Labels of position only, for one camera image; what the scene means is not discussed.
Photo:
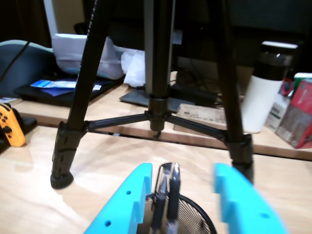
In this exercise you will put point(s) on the black mesh pen holder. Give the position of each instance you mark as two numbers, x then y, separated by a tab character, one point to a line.
195	219

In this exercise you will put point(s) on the black flat laptop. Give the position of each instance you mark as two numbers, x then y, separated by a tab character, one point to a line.
48	98

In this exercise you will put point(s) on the black controller dock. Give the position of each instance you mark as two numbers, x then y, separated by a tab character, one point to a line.
28	122

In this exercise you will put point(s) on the grey blue chair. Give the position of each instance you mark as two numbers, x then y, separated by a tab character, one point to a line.
22	70

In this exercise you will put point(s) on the black pen black grip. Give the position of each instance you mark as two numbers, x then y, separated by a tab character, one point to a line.
174	200

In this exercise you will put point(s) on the crumpled white plastic bag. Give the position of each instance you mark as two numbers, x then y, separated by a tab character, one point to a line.
134	70

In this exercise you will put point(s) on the red printed carton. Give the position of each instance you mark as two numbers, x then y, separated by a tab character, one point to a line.
299	117

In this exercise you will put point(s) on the white green carton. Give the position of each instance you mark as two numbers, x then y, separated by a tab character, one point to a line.
303	76
275	114

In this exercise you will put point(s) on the slim clear pen black cap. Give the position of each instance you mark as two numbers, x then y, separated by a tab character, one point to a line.
158	209

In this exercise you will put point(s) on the white bottle black lid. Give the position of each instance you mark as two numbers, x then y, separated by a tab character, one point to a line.
258	102

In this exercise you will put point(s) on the light blue card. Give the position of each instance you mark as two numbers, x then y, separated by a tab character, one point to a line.
48	84

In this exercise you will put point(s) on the black camera tripod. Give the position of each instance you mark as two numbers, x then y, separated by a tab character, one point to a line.
78	109

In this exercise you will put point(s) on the grey flat laptop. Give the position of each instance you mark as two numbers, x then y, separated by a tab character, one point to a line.
136	98

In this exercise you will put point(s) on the orange game controller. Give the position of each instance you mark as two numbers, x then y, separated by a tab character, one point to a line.
12	131

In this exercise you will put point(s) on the brown printed cardboard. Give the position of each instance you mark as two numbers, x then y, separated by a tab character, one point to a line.
200	115

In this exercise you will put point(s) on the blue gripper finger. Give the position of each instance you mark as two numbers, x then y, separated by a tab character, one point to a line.
243	202
122	202

